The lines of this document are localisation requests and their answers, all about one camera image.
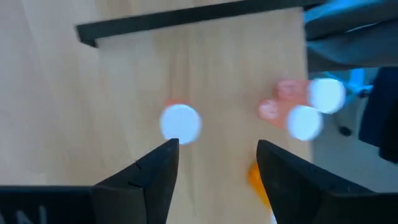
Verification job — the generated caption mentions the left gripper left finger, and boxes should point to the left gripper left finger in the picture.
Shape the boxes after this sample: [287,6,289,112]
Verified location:
[0,138,180,224]

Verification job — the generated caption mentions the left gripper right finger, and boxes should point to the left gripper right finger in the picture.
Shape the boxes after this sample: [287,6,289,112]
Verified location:
[256,139,398,224]

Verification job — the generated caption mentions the large orange medicine bottle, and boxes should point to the large orange medicine bottle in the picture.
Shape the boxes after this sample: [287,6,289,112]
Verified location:
[248,162,277,224]

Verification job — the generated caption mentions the black shelf divider panel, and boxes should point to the black shelf divider panel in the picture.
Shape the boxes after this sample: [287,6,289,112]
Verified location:
[75,0,326,48]

